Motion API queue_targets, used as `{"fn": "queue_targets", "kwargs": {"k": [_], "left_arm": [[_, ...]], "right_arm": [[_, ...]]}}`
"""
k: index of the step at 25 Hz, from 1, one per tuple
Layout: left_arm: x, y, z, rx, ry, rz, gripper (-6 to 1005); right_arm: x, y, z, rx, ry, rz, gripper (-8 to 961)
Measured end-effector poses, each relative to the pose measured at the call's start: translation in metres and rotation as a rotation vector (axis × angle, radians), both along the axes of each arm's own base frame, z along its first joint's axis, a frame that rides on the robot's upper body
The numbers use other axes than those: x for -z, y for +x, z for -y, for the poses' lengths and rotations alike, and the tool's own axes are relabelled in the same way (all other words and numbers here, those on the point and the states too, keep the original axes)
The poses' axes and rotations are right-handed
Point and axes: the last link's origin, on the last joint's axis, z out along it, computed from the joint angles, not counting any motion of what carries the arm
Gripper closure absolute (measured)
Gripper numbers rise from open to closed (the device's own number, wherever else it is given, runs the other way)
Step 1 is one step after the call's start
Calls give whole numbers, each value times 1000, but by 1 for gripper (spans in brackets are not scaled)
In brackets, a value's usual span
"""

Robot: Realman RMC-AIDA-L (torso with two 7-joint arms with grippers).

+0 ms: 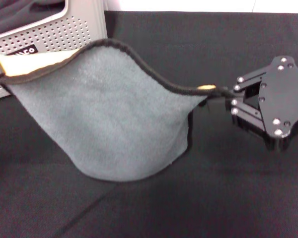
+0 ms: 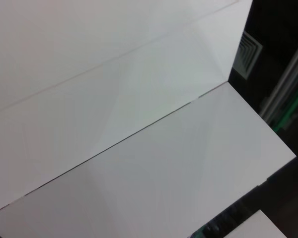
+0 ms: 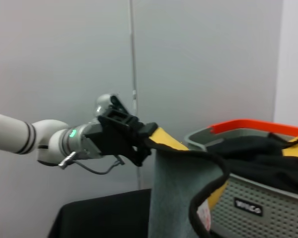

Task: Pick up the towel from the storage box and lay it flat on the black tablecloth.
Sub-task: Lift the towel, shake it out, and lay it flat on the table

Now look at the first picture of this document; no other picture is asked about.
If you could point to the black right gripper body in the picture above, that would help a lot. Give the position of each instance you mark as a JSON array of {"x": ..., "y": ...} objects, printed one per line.
[{"x": 283, "y": 94}]

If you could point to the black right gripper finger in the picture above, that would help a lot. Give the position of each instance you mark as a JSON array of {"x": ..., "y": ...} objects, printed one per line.
[
  {"x": 248, "y": 78},
  {"x": 248, "y": 115}
]

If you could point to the grey yellow towel black edging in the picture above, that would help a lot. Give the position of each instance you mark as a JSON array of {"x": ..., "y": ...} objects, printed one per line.
[{"x": 109, "y": 119}]

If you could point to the black tablecloth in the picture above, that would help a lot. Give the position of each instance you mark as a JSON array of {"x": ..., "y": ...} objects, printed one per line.
[{"x": 213, "y": 186}]

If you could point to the grey perforated storage box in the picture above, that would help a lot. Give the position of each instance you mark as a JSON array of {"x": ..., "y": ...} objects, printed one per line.
[{"x": 64, "y": 24}]

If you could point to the dark grey crumpled cloth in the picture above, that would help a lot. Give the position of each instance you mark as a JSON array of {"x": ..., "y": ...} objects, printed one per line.
[{"x": 20, "y": 17}]

